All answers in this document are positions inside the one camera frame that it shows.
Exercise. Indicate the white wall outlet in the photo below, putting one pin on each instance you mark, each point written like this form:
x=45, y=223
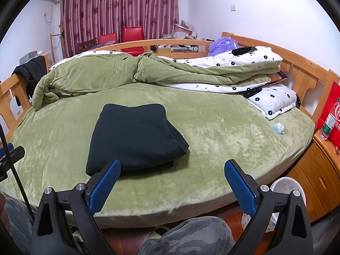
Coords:
x=45, y=14

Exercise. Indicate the person's right leg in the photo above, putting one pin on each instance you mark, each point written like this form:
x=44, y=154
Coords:
x=191, y=236

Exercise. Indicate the dark wooden chair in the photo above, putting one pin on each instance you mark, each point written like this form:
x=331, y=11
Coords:
x=86, y=45

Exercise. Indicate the wooden bed frame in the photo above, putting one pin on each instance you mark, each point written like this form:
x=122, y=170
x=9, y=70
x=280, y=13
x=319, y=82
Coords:
x=300, y=77

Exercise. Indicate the star-patterned trash bin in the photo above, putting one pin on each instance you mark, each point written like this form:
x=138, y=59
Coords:
x=284, y=186

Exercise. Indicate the wooden coat rack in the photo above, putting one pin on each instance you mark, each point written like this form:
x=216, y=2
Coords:
x=52, y=47

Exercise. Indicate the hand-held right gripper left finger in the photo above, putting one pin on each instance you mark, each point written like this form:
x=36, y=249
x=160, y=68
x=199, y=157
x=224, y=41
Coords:
x=105, y=188

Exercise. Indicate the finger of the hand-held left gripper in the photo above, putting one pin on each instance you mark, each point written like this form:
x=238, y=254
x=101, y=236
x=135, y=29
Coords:
x=16, y=152

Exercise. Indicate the black sweatshirt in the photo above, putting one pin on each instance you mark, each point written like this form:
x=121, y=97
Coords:
x=132, y=138

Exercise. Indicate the grey box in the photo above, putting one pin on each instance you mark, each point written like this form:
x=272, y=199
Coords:
x=28, y=56

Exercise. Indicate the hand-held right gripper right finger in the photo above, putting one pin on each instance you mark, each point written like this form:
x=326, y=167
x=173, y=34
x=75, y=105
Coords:
x=239, y=188

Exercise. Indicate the wooden nightstand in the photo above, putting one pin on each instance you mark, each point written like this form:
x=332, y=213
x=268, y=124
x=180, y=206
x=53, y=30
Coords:
x=318, y=170

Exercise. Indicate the white floral pillow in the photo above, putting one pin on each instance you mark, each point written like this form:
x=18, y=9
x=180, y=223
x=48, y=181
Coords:
x=273, y=101

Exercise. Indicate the black jacket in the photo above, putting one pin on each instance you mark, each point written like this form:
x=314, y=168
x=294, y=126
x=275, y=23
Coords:
x=32, y=69

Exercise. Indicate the purple plush toy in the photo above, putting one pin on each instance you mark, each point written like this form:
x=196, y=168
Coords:
x=221, y=46

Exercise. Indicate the maroon floral curtain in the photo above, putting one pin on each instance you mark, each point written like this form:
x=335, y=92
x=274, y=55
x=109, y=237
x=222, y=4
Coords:
x=119, y=10

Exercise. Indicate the pale slipper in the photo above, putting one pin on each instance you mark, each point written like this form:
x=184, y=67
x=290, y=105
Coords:
x=158, y=233

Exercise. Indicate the pile of cardboard boxes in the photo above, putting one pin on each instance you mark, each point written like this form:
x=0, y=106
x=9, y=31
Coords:
x=180, y=37

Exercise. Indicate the person's left hand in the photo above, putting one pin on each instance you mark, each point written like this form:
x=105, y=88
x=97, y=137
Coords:
x=3, y=215

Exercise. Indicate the green and white floral quilt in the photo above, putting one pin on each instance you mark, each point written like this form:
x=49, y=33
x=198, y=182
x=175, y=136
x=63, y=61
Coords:
x=93, y=71

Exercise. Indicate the person's left leg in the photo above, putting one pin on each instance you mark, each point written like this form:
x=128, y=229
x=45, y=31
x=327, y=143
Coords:
x=16, y=217

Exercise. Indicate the red bag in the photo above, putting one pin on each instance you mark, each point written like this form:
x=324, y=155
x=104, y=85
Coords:
x=335, y=95

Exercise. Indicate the small blue toy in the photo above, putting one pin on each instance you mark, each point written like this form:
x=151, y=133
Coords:
x=279, y=128

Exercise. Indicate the green plastic bottle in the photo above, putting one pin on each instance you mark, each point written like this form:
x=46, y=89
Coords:
x=328, y=124

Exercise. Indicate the person's leg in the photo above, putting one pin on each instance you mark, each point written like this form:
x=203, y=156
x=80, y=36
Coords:
x=191, y=236
x=16, y=217

